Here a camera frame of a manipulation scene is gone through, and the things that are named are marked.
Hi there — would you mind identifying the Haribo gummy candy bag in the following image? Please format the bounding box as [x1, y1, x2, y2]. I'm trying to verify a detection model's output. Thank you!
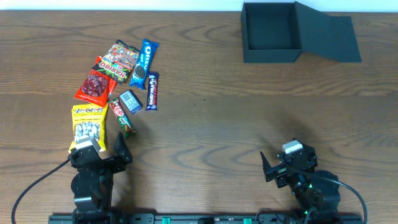
[92, 40, 139, 84]

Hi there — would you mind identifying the black gift box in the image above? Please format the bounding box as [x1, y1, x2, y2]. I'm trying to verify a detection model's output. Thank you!
[241, 2, 361, 63]

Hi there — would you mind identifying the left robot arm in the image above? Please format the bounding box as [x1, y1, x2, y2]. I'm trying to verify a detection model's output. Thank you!
[68, 133, 133, 224]

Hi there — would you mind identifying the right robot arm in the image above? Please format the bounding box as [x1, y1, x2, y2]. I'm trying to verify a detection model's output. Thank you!
[260, 138, 343, 223]

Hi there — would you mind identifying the blue Oreo cookie pack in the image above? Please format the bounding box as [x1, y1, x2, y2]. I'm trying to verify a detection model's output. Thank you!
[129, 39, 159, 90]

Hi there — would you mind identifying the red green KitKat bar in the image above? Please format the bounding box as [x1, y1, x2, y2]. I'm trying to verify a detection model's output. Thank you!
[108, 98, 136, 138]

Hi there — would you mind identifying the yellow sunflower seed bag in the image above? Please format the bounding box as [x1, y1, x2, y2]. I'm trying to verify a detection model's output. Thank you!
[68, 104, 108, 152]

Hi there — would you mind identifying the small dark blue carton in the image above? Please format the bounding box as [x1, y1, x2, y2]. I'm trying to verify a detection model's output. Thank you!
[119, 90, 142, 114]

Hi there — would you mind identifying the Dairy Milk chocolate bar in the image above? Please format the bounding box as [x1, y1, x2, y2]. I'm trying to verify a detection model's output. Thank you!
[146, 72, 159, 111]

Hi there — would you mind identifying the red dried fruit bag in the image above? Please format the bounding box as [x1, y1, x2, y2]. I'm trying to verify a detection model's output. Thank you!
[74, 69, 118, 107]

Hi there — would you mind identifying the right black cable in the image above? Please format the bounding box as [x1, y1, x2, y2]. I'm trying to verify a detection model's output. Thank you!
[306, 174, 369, 224]

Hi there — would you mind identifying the black mounting rail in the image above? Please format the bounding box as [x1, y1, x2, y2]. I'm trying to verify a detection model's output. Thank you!
[47, 213, 363, 224]

